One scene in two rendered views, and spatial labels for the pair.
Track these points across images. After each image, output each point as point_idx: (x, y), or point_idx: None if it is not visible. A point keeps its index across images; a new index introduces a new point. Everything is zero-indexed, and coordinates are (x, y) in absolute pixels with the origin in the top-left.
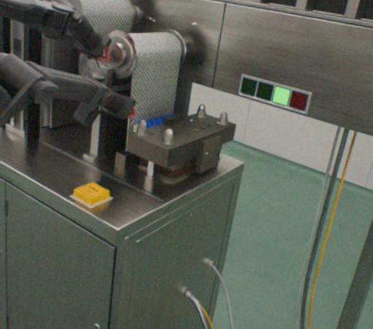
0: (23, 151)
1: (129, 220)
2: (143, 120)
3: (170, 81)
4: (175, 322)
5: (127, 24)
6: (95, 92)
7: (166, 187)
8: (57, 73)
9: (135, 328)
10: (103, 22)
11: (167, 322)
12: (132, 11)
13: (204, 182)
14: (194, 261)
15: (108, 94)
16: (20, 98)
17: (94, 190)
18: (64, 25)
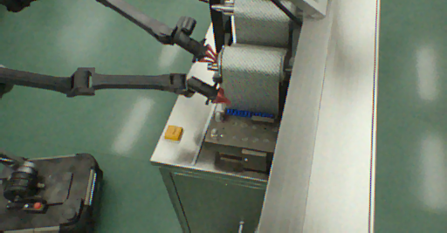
0: (204, 80)
1: (161, 160)
2: (217, 112)
3: (268, 93)
4: (235, 229)
5: (284, 28)
6: (162, 88)
7: (211, 159)
8: (113, 79)
9: (189, 208)
10: (254, 23)
11: (225, 224)
12: (288, 18)
13: (236, 174)
14: (244, 210)
15: (177, 90)
16: (72, 92)
17: (173, 132)
18: (168, 39)
